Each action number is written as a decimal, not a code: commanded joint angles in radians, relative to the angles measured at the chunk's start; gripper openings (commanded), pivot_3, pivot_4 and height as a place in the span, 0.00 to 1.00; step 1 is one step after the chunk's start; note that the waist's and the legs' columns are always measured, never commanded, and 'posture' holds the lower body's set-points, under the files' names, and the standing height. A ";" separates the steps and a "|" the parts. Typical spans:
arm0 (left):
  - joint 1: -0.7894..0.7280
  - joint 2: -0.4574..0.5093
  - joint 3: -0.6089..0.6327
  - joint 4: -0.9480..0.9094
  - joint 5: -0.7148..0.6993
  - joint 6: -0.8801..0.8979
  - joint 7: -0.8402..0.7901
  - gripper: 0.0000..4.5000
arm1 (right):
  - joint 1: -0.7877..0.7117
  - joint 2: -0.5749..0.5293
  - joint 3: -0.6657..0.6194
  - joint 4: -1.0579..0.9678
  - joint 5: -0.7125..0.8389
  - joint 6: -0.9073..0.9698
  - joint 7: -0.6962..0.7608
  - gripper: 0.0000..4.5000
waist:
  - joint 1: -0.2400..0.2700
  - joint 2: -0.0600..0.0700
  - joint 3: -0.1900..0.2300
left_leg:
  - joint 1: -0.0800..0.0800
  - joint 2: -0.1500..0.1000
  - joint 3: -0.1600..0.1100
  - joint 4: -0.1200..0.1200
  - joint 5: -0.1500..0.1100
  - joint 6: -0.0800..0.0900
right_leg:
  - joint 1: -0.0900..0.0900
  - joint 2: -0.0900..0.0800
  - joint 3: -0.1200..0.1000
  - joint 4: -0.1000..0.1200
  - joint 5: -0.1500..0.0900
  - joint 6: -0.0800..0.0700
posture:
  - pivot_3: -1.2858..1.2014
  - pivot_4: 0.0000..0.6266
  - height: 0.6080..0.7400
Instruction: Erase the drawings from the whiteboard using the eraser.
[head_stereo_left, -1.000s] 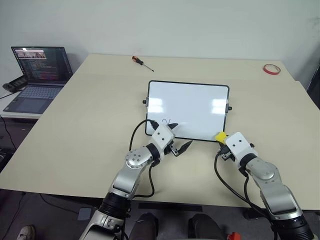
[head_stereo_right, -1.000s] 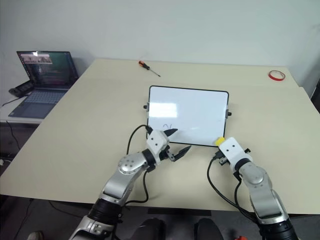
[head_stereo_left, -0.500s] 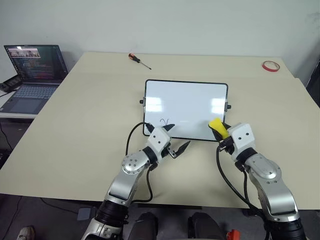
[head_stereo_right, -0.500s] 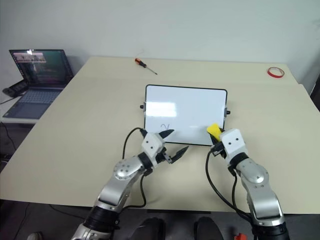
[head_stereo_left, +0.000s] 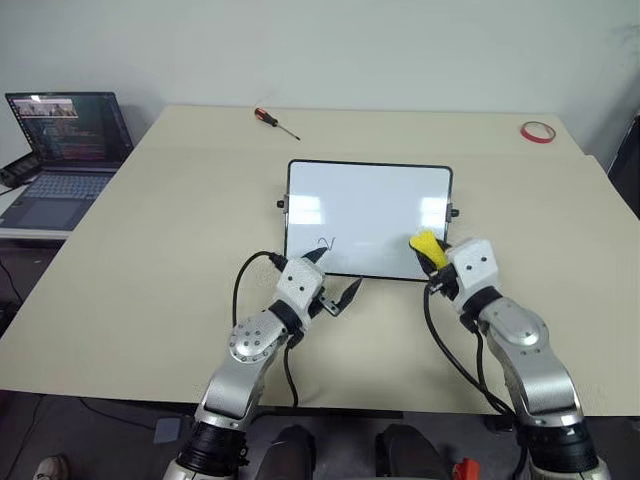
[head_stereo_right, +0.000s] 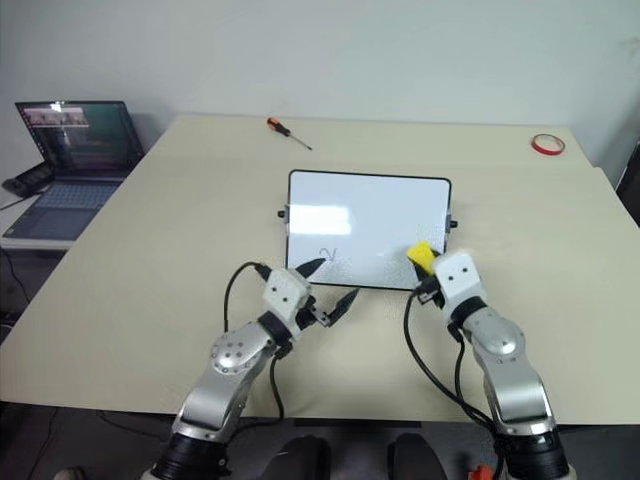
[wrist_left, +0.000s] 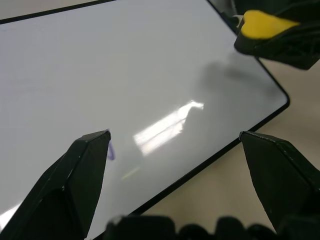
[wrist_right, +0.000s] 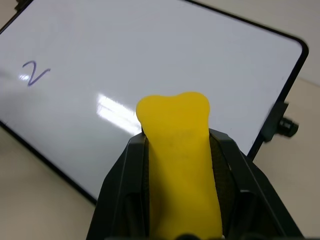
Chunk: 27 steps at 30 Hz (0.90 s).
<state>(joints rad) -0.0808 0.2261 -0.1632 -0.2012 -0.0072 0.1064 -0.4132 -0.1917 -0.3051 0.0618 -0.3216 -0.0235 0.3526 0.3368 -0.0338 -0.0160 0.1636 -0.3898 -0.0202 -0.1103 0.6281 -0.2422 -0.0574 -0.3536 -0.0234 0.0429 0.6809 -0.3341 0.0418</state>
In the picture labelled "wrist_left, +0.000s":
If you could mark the black-framed whiteboard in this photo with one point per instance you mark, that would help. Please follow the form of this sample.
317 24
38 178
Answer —
112 75

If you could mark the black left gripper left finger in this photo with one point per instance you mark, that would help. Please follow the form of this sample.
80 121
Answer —
75 175

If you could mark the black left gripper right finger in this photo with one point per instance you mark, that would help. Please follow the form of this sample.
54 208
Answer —
280 175

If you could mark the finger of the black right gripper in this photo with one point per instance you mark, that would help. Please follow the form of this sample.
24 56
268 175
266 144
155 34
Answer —
295 47
280 6

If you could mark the yellow eraser with black felt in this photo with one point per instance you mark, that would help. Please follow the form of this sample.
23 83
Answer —
262 25

